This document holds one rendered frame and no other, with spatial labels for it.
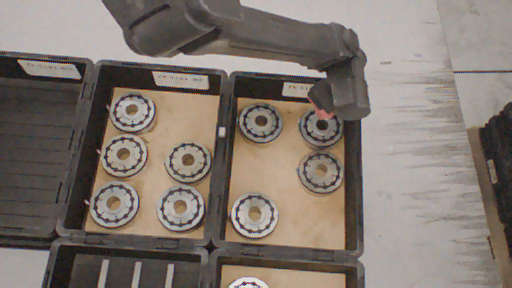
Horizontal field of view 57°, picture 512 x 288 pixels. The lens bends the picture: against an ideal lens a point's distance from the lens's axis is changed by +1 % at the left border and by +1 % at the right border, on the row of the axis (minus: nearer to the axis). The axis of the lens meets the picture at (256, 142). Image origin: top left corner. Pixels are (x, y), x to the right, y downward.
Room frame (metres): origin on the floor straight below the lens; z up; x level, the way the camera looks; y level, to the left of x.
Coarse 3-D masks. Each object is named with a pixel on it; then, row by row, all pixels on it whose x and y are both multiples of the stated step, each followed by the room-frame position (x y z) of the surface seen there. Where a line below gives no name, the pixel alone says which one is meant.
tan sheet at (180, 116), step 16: (160, 96) 0.52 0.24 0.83; (176, 96) 0.52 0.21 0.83; (192, 96) 0.53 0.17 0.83; (208, 96) 0.53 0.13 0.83; (160, 112) 0.48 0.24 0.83; (176, 112) 0.48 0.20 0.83; (192, 112) 0.49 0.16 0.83; (208, 112) 0.49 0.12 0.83; (112, 128) 0.42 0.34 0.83; (160, 128) 0.44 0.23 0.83; (176, 128) 0.44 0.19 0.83; (192, 128) 0.44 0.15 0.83; (208, 128) 0.45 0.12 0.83; (160, 144) 0.40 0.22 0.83; (208, 144) 0.41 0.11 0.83; (160, 160) 0.36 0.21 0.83; (192, 160) 0.36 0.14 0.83; (96, 176) 0.30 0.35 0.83; (144, 176) 0.31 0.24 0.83; (160, 176) 0.32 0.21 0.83; (144, 192) 0.28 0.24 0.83; (160, 192) 0.28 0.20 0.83; (208, 192) 0.29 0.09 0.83; (112, 208) 0.23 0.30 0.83; (144, 208) 0.24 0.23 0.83; (176, 208) 0.25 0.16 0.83; (96, 224) 0.20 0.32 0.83; (144, 224) 0.21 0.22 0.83; (160, 224) 0.21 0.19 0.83
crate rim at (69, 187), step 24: (96, 72) 0.51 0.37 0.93; (192, 72) 0.54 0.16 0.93; (216, 72) 0.54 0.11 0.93; (216, 144) 0.38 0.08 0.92; (72, 168) 0.28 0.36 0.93; (216, 168) 0.32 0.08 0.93; (72, 192) 0.23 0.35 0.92; (120, 240) 0.15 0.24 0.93; (144, 240) 0.16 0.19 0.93; (168, 240) 0.16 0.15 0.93; (192, 240) 0.17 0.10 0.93
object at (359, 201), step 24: (240, 72) 0.55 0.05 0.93; (360, 120) 0.47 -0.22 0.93; (360, 144) 0.41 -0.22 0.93; (360, 168) 0.35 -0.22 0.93; (216, 192) 0.27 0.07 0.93; (360, 192) 0.30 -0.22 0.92; (216, 216) 0.22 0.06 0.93; (360, 216) 0.25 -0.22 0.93; (216, 240) 0.17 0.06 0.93; (360, 240) 0.20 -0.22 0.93
